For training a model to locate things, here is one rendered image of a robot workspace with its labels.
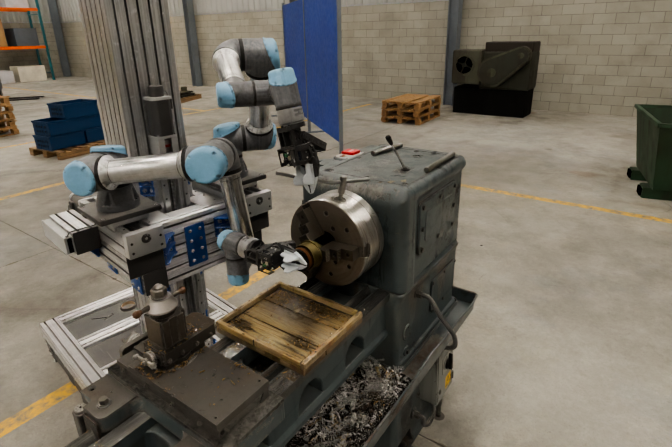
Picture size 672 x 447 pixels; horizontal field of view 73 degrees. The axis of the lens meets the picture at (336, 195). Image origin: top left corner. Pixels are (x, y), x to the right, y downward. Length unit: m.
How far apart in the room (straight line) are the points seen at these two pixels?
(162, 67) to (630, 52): 10.02
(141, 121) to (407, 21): 10.84
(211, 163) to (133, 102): 0.62
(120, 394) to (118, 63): 1.18
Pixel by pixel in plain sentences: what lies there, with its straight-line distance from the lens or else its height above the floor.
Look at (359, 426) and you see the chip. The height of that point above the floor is 0.59.
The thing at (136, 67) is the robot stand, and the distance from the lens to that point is 1.99.
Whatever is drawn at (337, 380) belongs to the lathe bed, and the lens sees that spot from 1.57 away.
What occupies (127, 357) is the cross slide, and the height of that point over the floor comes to 0.96.
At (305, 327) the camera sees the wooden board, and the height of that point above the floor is 0.89.
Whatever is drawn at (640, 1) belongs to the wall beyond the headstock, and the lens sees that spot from 11.14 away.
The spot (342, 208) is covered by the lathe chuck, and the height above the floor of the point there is 1.22.
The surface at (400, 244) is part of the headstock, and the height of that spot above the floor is 1.06.
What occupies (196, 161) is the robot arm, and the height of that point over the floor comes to 1.39.
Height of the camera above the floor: 1.76
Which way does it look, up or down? 20 degrees down
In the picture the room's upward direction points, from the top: 1 degrees counter-clockwise
